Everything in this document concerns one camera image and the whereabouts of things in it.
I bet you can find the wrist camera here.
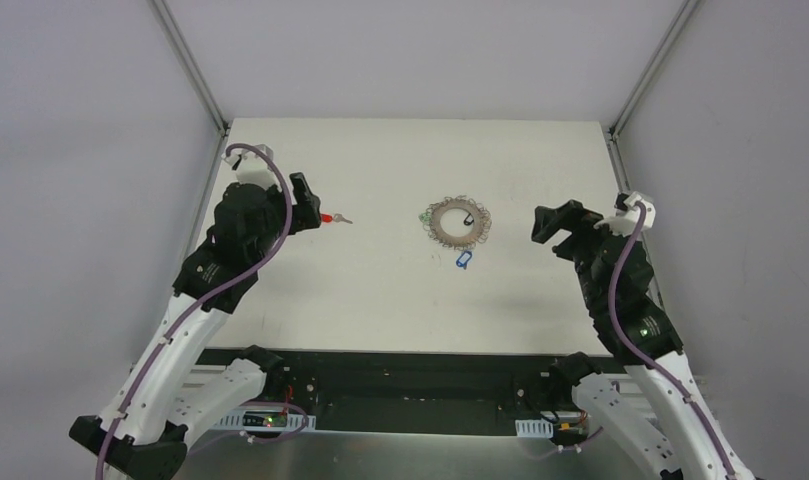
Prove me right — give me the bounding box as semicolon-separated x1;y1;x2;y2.
594;191;656;237
221;144;278;189

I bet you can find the right white cable duct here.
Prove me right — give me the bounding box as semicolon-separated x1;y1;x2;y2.
515;418;554;439

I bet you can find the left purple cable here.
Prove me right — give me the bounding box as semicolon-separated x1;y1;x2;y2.
93;142;311;480

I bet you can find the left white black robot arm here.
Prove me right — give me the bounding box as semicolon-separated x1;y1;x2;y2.
69;172;322;479

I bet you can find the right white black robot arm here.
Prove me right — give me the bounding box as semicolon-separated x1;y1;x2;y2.
531;192;755;479

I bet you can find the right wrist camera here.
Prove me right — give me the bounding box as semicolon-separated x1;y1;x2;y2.
594;191;656;237

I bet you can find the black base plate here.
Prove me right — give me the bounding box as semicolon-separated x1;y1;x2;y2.
198;348;617;437

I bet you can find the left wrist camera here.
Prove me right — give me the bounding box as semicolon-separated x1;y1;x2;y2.
221;144;278;189

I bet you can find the left white cable duct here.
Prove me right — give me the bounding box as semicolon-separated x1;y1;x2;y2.
210;410;316;433

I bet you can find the white cable duct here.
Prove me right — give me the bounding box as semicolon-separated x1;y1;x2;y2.
515;418;554;439
210;410;316;433

